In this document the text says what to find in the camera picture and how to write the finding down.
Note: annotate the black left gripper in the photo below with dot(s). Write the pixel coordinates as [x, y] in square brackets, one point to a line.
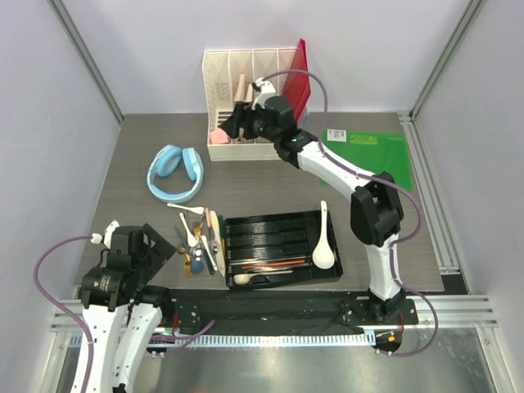
[161, 250]

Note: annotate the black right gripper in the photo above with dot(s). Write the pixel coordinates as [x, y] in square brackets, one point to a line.
[237, 120]

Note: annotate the small white ceramic spoon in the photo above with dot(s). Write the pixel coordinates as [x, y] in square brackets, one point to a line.
[244, 279]

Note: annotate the black cutlery tray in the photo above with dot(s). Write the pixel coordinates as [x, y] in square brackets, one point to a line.
[276, 237]

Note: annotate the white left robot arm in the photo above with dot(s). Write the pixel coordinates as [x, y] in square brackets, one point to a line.
[121, 308]

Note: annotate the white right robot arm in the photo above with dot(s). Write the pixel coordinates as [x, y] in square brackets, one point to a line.
[375, 208]

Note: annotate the pink cube box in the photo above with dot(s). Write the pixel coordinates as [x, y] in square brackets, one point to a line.
[219, 137]

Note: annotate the wooden board left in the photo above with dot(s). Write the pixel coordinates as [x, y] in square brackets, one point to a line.
[240, 94]

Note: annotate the blue plastic spoon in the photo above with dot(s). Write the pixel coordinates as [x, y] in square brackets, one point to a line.
[195, 266]

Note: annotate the white thin plastic spoon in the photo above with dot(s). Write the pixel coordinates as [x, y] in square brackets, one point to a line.
[195, 210]

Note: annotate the white file organizer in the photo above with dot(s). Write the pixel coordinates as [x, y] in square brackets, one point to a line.
[221, 69]

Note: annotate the magenta plastic folder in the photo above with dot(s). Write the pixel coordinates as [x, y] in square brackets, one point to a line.
[296, 88]

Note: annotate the mesh zipper pouch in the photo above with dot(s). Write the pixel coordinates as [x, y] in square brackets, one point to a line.
[305, 118]

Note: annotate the black spoon in tray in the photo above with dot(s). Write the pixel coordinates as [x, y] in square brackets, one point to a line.
[260, 280]

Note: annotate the white chopstick in tray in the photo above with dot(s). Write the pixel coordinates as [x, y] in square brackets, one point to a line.
[277, 270]

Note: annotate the green cutting mat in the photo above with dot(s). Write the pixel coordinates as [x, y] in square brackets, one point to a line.
[375, 152]

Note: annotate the orange chopstick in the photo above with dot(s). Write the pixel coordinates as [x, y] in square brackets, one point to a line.
[277, 264]

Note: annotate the large white ceramic spoon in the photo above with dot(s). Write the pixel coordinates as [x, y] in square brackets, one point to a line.
[322, 255]

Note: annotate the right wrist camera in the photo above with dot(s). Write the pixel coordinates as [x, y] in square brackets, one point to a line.
[264, 90]

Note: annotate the green handled utensil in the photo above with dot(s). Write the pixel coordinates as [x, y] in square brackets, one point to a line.
[207, 244]

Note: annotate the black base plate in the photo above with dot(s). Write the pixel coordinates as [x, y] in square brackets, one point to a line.
[194, 308]

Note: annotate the white cable duct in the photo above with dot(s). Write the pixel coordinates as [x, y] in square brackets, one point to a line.
[213, 341]

